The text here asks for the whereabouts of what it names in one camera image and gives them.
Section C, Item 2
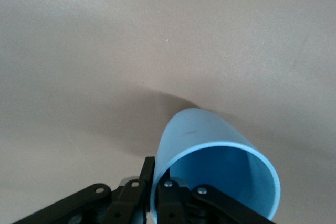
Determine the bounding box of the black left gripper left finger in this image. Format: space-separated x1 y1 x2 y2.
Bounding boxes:
13 156 156 224

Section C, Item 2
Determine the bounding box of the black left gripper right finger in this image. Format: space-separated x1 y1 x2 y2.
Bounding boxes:
156 167 277 224

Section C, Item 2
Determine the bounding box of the blue cup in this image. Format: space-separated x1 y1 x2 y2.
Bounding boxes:
151 107 282 224

